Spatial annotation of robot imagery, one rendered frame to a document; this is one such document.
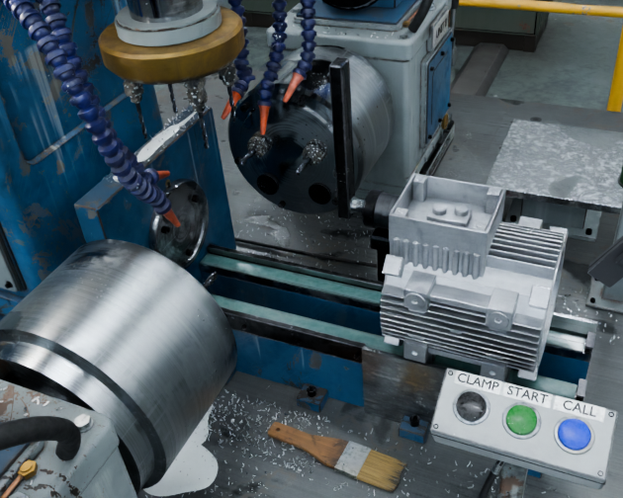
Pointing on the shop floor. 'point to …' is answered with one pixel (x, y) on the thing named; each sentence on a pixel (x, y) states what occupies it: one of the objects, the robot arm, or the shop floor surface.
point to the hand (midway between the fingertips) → (621, 258)
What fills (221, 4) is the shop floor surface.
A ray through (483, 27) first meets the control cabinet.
